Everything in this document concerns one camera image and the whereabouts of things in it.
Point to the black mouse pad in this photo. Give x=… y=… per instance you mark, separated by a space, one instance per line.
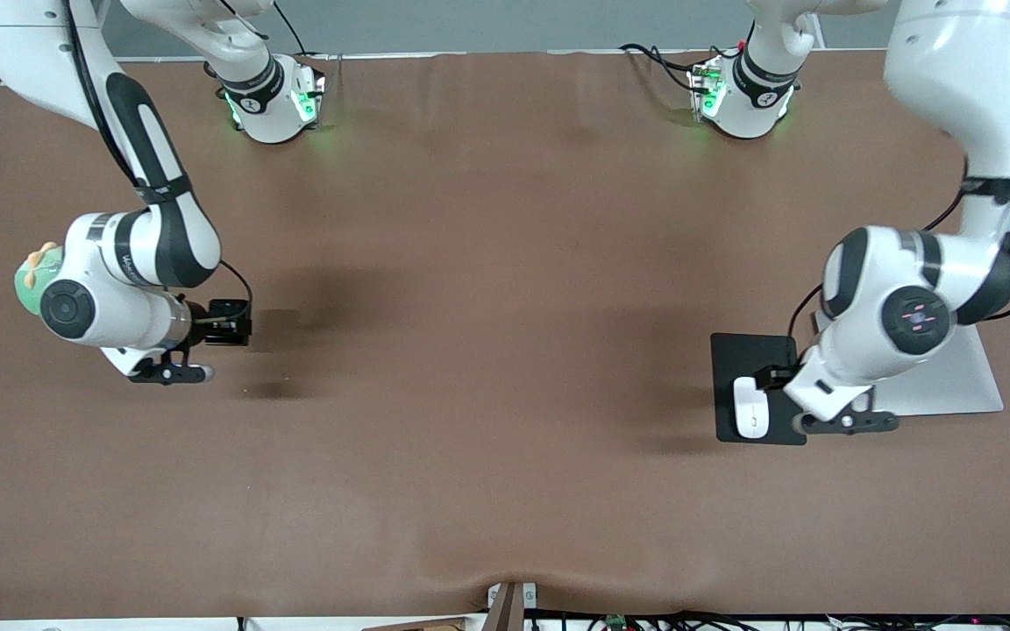
x=724 y=350

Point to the brown table cover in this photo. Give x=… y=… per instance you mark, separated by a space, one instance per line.
x=505 y=491

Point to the grey bracket with brown post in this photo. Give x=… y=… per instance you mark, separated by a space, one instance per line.
x=509 y=605

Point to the black flip phone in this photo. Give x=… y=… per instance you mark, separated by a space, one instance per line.
x=229 y=340

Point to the green dinosaur plush toy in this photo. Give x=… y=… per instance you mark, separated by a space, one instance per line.
x=27 y=294

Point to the white computer mouse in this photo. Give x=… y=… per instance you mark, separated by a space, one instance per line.
x=750 y=421

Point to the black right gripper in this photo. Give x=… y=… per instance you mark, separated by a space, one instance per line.
x=205 y=321

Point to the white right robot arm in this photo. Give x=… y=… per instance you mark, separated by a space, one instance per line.
x=32 y=61

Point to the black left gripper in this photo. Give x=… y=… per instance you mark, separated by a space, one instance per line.
x=773 y=376

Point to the silver closed laptop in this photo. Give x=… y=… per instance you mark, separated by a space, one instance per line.
x=970 y=386

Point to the small green circuit board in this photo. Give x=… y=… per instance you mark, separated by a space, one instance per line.
x=616 y=622

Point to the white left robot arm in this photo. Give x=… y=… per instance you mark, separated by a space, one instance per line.
x=952 y=70

